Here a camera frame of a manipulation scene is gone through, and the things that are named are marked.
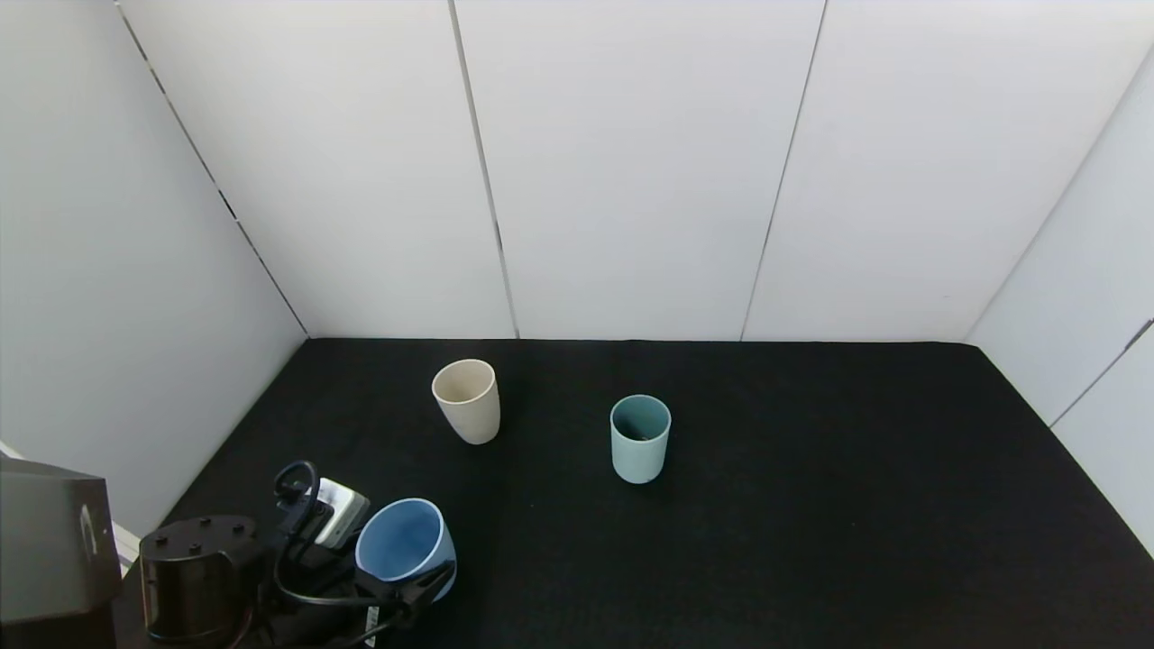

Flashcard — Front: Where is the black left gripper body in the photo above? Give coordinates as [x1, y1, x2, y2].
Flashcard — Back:
[281, 541, 417, 649]

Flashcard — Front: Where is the blue plastic cup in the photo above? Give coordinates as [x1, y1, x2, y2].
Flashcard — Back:
[354, 498, 458, 603]

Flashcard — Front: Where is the beige plastic cup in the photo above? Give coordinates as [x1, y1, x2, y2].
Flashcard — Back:
[431, 359, 501, 445]

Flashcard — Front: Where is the teal plastic cup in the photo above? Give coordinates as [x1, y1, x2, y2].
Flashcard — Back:
[609, 394, 673, 485]

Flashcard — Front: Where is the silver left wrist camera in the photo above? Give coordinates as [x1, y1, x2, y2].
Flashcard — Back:
[305, 478, 371, 550]

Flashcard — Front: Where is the black camera cable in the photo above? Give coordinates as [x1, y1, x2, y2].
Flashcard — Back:
[270, 461, 425, 649]

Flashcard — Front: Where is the white frame rail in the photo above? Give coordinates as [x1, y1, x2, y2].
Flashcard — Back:
[0, 440, 147, 571]

